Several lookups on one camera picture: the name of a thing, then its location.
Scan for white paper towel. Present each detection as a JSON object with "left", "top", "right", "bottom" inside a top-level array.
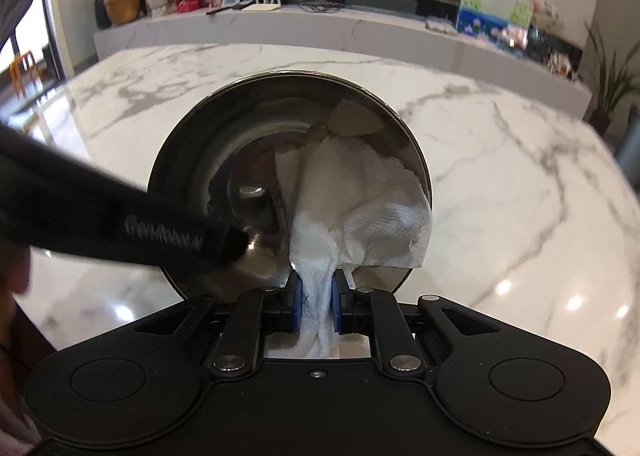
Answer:
[{"left": 272, "top": 99, "right": 433, "bottom": 358}]

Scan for blue steel bowl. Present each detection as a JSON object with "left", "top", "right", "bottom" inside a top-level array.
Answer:
[{"left": 148, "top": 71, "right": 432, "bottom": 302}]

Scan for person's left hand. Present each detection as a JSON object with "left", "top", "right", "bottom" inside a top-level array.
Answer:
[{"left": 0, "top": 239, "right": 32, "bottom": 295}]

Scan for orange small chair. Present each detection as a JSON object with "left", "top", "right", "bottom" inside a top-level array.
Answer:
[{"left": 9, "top": 50, "right": 43, "bottom": 98}]

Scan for gold round vase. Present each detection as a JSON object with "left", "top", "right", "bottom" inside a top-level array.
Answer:
[{"left": 104, "top": 0, "right": 140, "bottom": 25}]

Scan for red box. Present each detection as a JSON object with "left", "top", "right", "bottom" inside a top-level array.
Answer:
[{"left": 175, "top": 0, "right": 202, "bottom": 13}]

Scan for lotus flower painting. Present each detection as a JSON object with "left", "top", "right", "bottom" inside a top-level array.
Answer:
[{"left": 456, "top": 0, "right": 534, "bottom": 50}]

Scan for cow figurines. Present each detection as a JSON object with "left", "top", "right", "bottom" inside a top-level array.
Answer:
[{"left": 546, "top": 50, "right": 582, "bottom": 83}]

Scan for green potted plant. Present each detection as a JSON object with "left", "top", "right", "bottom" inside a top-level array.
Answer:
[{"left": 580, "top": 23, "right": 639, "bottom": 138}]

